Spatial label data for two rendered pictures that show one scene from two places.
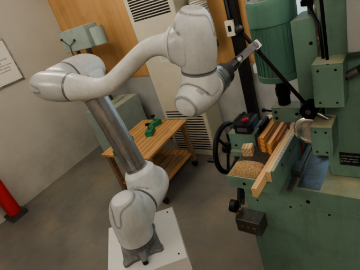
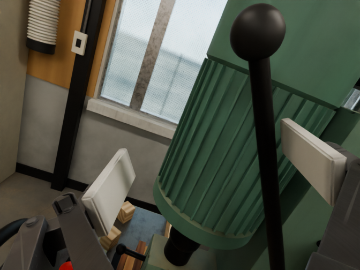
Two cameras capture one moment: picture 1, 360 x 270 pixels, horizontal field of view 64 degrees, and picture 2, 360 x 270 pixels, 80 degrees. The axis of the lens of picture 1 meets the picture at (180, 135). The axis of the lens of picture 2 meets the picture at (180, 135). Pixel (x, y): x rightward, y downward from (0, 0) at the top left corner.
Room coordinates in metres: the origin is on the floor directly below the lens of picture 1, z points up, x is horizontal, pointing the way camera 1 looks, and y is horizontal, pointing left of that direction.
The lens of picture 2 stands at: (0.96, -0.19, 1.41)
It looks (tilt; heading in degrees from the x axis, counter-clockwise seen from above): 21 degrees down; 311
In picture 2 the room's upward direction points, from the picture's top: 22 degrees clockwise
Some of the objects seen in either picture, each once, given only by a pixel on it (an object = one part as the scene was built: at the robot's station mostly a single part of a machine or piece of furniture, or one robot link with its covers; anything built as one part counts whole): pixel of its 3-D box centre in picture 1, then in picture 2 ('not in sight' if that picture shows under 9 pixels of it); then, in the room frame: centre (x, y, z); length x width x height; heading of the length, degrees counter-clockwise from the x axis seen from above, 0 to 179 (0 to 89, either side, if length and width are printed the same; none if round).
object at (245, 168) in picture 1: (247, 166); not in sight; (0.97, -0.22, 0.92); 0.14 x 0.09 x 0.04; 46
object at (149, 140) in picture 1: (152, 154); not in sight; (2.46, 0.32, 0.32); 0.66 x 0.57 x 0.64; 140
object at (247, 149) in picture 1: (247, 149); not in sight; (1.09, -0.27, 0.92); 0.05 x 0.05 x 0.04; 59
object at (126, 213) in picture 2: not in sight; (125, 211); (1.35, -0.53, 0.92); 0.04 x 0.04 x 0.04; 15
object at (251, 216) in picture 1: (250, 221); not in sight; (1.01, -0.19, 0.58); 0.12 x 0.08 x 0.08; 46
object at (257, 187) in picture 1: (279, 150); not in sight; (1.00, -0.37, 0.92); 0.54 x 0.02 x 0.04; 136
